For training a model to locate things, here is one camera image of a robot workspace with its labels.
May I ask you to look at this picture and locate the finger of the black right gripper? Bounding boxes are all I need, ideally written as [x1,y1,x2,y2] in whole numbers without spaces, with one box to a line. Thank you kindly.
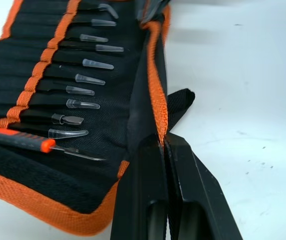
[137,0,167,25]

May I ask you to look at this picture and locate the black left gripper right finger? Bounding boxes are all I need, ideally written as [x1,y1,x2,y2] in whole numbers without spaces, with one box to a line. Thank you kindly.
[164,136,236,240]

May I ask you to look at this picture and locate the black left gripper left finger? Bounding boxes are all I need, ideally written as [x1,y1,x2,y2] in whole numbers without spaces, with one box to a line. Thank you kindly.
[110,133,180,240]

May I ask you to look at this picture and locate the black orange-trimmed tool roll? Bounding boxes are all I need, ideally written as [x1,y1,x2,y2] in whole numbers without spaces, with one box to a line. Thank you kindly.
[0,0,196,240]

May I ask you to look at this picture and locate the black bent-tip tweezers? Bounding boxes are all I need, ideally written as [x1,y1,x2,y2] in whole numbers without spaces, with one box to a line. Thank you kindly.
[77,2,120,20]

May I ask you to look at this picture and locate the black tweezers clear tip cap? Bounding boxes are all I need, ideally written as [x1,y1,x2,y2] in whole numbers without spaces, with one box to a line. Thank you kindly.
[52,51,115,71]
[30,93,100,110]
[72,18,117,27]
[59,41,125,53]
[65,33,109,43]
[45,67,106,86]

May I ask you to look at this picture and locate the black curved-tip tweezers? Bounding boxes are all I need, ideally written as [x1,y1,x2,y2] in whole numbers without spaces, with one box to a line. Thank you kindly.
[9,122,89,140]

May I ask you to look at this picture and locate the black flat-tip tweezers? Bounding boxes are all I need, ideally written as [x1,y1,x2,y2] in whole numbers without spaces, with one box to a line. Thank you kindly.
[20,109,85,126]

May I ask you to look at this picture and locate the orange and black craft knife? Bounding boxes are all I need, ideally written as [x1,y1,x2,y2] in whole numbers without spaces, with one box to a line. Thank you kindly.
[0,129,107,162]

